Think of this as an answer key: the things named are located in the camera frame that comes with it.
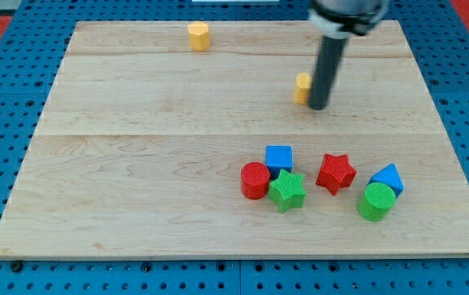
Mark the green cylinder block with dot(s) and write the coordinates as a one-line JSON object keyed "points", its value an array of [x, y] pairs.
{"points": [[376, 201]]}

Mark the blue triangle block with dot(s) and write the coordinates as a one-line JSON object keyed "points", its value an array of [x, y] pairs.
{"points": [[390, 176]]}

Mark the green star block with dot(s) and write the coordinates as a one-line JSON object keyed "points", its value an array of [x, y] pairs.
{"points": [[287, 191]]}

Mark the yellow hexagon block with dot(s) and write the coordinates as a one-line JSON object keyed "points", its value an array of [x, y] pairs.
{"points": [[199, 36]]}

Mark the blue cube block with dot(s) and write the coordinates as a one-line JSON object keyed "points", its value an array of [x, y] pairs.
{"points": [[278, 158]]}

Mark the red star block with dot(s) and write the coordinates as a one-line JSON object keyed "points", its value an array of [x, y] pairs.
{"points": [[335, 173]]}

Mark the yellow heart block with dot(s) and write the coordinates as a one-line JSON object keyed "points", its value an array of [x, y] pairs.
{"points": [[303, 83]]}

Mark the red cylinder block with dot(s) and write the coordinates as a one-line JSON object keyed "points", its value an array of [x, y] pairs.
{"points": [[254, 180]]}

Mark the wooden board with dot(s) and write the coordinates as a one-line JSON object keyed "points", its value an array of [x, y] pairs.
{"points": [[139, 147]]}

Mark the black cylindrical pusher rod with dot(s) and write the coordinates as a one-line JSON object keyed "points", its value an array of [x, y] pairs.
{"points": [[327, 65]]}

